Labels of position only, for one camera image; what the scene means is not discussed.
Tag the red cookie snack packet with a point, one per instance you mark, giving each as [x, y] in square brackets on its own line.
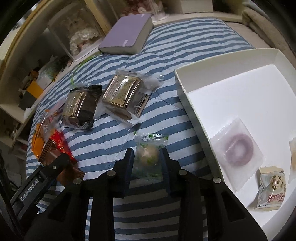
[54, 148]

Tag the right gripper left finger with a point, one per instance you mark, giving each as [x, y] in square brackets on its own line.
[115, 182]

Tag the white dress doll in case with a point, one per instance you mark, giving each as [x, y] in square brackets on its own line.
[76, 30]

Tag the gold biscuit pack clear wrap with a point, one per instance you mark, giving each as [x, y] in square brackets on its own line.
[126, 96]

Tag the purple donut clear packet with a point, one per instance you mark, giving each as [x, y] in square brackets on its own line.
[237, 153]

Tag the white chocolate chip snack packet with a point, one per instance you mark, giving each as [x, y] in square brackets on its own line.
[272, 188]

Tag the green clear candy packet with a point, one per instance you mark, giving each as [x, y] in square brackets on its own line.
[146, 164]

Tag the grey beige folded blankets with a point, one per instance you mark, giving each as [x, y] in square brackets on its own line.
[267, 32]

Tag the blue white striped blanket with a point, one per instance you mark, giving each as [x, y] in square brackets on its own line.
[146, 213]

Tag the white cardboard tray box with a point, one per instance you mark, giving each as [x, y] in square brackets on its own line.
[242, 108]

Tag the orange and black box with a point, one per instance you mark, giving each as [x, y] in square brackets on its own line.
[32, 93]

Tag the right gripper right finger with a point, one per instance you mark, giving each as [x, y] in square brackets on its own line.
[173, 180]

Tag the red dress doll in case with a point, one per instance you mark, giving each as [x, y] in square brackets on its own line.
[139, 7]

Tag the orange snack packet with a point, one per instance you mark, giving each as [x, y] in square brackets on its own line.
[44, 129]

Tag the gold biscuit pack black wrap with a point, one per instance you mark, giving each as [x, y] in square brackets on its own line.
[80, 105]

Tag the wooden headboard shelf unit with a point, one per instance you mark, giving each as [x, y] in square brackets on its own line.
[26, 51]

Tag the white tissue box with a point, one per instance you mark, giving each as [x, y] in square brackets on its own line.
[48, 73]

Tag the purple hardcover book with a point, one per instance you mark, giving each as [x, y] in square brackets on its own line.
[128, 35]

